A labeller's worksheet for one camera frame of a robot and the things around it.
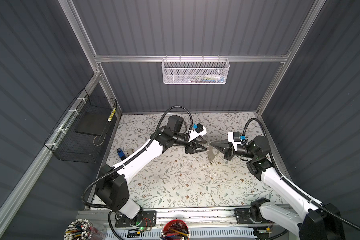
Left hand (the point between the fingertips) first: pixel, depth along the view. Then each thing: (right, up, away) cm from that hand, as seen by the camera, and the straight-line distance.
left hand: (206, 145), depth 72 cm
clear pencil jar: (-50, -30, -15) cm, 60 cm away
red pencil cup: (-15, -38, -5) cm, 41 cm away
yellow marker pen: (-51, +15, +10) cm, 54 cm away
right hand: (+2, 0, -5) cm, 6 cm away
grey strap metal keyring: (+2, -5, 0) cm, 6 cm away
